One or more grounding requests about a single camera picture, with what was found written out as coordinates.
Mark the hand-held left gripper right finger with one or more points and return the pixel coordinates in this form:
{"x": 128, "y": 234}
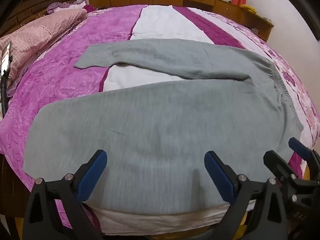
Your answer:
{"x": 220, "y": 180}

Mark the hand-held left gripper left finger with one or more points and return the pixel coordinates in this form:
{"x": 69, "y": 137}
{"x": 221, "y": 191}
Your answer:
{"x": 91, "y": 180}

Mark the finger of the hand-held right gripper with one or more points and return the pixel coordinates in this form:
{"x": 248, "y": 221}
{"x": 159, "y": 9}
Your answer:
{"x": 298, "y": 147}
{"x": 277, "y": 163}

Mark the grey pants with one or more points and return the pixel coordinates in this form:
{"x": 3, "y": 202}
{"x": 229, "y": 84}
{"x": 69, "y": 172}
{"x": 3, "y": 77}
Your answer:
{"x": 150, "y": 130}

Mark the white bed sheet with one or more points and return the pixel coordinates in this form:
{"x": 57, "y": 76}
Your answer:
{"x": 150, "y": 222}

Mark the wooden nightstand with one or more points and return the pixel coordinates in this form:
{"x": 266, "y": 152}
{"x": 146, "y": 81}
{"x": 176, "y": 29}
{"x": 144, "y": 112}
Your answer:
{"x": 12, "y": 185}

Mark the purple floral blanket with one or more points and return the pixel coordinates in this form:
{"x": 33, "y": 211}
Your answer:
{"x": 62, "y": 80}

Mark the yellow object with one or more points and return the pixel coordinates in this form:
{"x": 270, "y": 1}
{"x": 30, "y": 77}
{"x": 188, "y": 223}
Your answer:
{"x": 249, "y": 8}

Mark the pink quilt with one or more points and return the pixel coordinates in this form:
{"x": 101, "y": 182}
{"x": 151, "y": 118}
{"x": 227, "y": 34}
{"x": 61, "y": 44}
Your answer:
{"x": 37, "y": 35}

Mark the purple ruffled pillow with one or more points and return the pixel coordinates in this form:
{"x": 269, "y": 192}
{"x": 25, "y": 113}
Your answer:
{"x": 65, "y": 6}

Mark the dark wooden headboard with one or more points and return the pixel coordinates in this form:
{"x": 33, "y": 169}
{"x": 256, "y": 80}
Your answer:
{"x": 25, "y": 12}

